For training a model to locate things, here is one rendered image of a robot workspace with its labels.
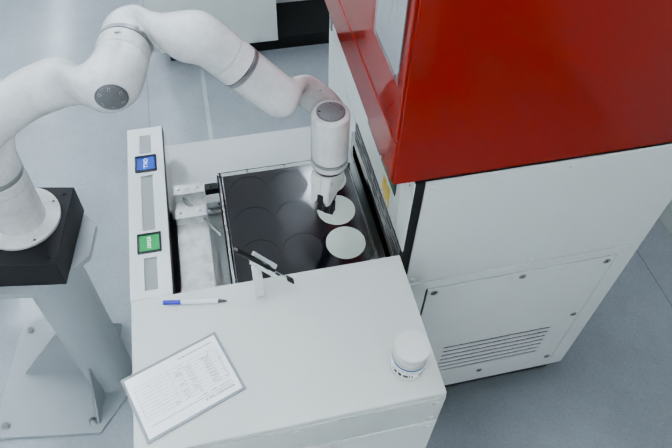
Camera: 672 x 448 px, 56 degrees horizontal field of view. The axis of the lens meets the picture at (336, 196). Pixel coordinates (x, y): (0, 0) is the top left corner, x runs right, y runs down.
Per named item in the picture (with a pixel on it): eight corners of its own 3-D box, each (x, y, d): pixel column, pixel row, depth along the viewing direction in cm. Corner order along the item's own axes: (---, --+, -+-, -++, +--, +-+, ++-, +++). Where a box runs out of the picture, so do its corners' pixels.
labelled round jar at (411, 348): (418, 347, 135) (424, 326, 127) (428, 378, 130) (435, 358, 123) (386, 354, 134) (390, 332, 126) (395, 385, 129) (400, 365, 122)
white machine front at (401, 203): (335, 80, 212) (338, -29, 181) (404, 285, 161) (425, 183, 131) (326, 81, 211) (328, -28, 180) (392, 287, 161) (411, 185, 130)
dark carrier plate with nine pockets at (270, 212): (345, 160, 179) (345, 158, 178) (376, 260, 157) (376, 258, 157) (222, 178, 173) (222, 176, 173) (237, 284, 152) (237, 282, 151)
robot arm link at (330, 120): (309, 139, 145) (311, 168, 140) (309, 95, 135) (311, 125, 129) (346, 137, 146) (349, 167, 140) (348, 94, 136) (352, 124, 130)
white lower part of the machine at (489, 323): (477, 203, 286) (523, 56, 223) (555, 371, 235) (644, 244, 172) (324, 228, 275) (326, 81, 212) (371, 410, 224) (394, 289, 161)
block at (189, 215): (206, 211, 167) (205, 204, 165) (208, 221, 165) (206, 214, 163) (176, 215, 166) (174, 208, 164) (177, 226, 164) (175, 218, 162)
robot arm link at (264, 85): (225, 42, 131) (322, 118, 150) (222, 94, 121) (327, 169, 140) (255, 16, 127) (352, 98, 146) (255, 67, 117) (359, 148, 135)
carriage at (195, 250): (205, 193, 175) (204, 186, 173) (219, 307, 153) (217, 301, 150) (176, 197, 174) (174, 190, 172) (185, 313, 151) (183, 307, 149)
